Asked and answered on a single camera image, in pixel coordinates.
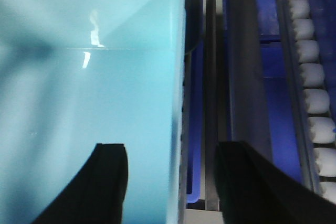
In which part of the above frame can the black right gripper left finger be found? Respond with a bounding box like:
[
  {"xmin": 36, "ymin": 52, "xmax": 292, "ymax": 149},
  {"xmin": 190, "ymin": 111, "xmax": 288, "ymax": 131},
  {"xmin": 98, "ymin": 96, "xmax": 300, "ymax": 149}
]
[{"xmin": 33, "ymin": 144, "xmax": 129, "ymax": 223}]

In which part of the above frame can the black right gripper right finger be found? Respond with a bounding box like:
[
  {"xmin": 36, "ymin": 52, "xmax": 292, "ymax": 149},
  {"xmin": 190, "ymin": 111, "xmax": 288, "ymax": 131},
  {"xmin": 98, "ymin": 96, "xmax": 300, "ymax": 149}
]
[{"xmin": 214, "ymin": 142, "xmax": 335, "ymax": 223}]

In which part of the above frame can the light blue bin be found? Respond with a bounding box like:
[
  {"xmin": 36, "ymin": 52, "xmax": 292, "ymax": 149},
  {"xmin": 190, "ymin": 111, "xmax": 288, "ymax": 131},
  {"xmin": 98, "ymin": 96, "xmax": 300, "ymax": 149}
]
[{"xmin": 1, "ymin": 0, "xmax": 185, "ymax": 223}]

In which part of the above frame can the white roller track right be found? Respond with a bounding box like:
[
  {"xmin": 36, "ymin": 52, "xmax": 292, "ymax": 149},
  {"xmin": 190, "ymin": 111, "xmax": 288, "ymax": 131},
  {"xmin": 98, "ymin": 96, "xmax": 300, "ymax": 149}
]
[{"xmin": 276, "ymin": 0, "xmax": 335, "ymax": 202}]

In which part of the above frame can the grey metal divider rail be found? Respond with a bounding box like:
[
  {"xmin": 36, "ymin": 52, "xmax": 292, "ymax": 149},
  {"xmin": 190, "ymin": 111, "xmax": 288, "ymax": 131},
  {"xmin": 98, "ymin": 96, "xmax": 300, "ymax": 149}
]
[{"xmin": 227, "ymin": 0, "xmax": 272, "ymax": 161}]

